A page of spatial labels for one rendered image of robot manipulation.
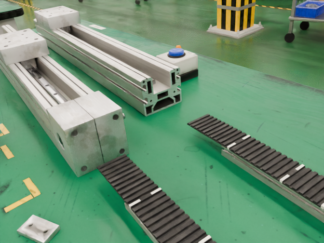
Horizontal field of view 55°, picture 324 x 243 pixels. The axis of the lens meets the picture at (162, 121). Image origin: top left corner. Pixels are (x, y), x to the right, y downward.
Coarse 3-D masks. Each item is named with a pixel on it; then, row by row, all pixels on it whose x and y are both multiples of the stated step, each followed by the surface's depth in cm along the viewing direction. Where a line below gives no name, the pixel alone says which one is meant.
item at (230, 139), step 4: (236, 132) 53; (240, 132) 53; (228, 136) 52; (232, 136) 52; (236, 136) 52; (240, 136) 52; (220, 140) 51; (224, 140) 51; (228, 140) 51; (232, 140) 51; (236, 140) 51; (220, 144) 51; (224, 144) 50; (228, 144) 50
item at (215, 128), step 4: (216, 124) 55; (220, 124) 55; (224, 124) 55; (228, 124) 55; (208, 128) 55; (212, 128) 54; (216, 128) 54; (220, 128) 54; (224, 128) 55; (204, 132) 54; (208, 132) 54; (212, 132) 53; (216, 132) 54; (208, 136) 53
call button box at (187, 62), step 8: (160, 56) 80; (168, 56) 79; (176, 56) 78; (184, 56) 78; (192, 56) 78; (176, 64) 76; (184, 64) 77; (192, 64) 79; (184, 72) 78; (192, 72) 80; (184, 80) 80
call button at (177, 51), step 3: (174, 48) 80; (177, 48) 80; (180, 48) 80; (171, 51) 79; (174, 51) 78; (177, 51) 78; (180, 51) 78; (183, 51) 79; (171, 54) 78; (174, 54) 78; (177, 54) 78; (180, 54) 78
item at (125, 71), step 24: (72, 48) 91; (96, 48) 82; (120, 48) 81; (96, 72) 82; (120, 72) 69; (144, 72) 75; (168, 72) 66; (120, 96) 74; (144, 96) 64; (168, 96) 68
